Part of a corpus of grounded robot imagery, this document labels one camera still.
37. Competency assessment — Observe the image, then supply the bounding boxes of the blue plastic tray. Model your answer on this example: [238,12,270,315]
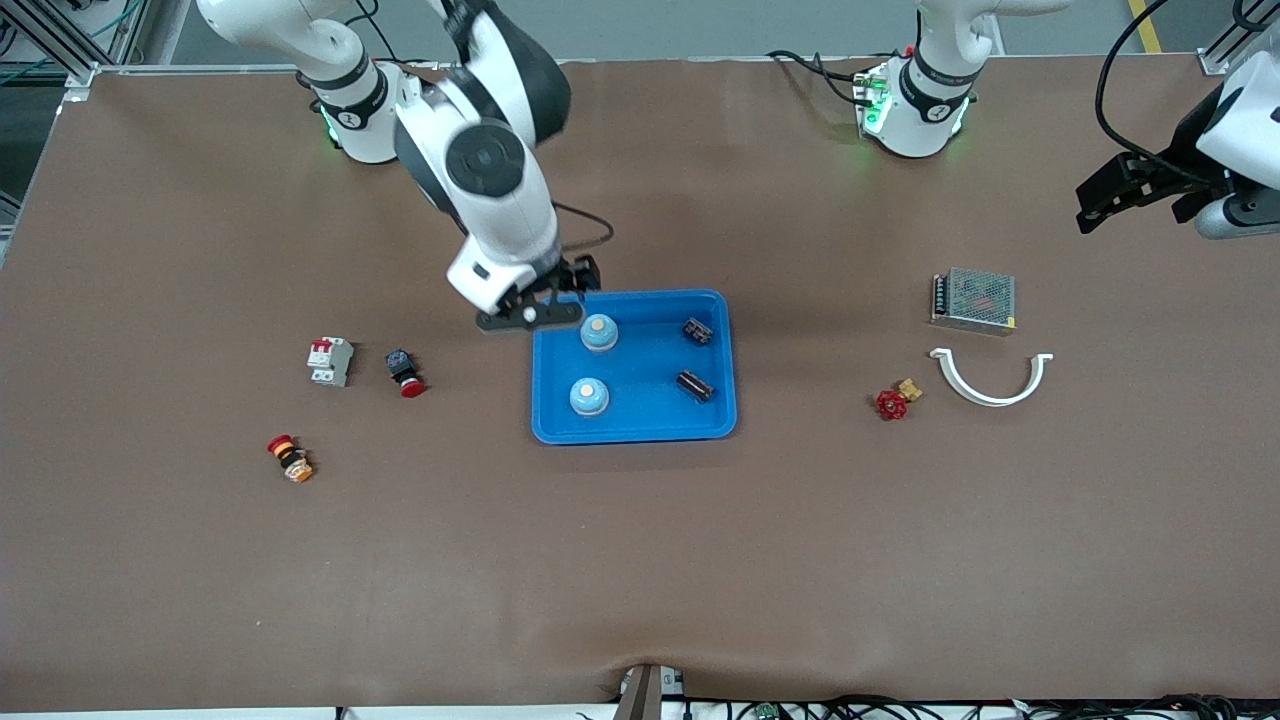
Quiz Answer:
[531,289,739,446]

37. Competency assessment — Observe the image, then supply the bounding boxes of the black red emergency stop button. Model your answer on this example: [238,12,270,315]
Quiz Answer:
[385,348,426,399]

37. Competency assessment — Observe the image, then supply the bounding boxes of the metal mesh power supply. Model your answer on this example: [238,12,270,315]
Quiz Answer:
[928,266,1018,337]

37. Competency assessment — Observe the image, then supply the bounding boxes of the white half-round pipe clamp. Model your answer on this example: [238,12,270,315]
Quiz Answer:
[929,347,1055,408]

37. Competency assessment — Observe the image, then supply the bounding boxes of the brass valve red handwheel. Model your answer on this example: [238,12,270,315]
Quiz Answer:
[876,377,923,422]

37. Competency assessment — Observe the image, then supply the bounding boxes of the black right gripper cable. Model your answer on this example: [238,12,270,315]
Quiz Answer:
[553,202,615,259]

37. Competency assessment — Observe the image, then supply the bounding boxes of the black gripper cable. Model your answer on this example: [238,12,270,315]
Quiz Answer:
[1095,0,1206,186]
[553,202,615,259]

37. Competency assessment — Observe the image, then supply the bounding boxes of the silver aluminium frame post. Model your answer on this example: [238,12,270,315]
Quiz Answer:
[1198,0,1280,76]

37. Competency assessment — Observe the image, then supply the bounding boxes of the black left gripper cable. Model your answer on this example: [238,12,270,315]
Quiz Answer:
[1095,0,1206,186]

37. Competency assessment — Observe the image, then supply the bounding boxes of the white circuit breaker red switch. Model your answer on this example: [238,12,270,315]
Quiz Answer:
[306,336,355,388]

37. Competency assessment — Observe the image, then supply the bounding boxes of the red yellow push button switch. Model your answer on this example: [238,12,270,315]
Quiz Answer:
[266,434,315,484]

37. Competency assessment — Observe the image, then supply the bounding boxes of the black left arm base cables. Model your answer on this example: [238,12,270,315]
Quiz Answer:
[766,48,873,109]

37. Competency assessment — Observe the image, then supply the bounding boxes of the silver table edge rail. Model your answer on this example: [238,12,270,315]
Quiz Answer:
[62,55,921,79]

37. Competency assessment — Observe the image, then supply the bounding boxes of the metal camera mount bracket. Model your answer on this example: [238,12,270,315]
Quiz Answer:
[612,662,687,720]

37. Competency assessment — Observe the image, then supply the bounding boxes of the black aluminium frame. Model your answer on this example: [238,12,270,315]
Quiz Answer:
[0,0,151,79]

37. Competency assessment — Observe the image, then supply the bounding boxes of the black cable bundle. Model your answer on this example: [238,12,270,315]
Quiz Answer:
[690,694,1280,720]

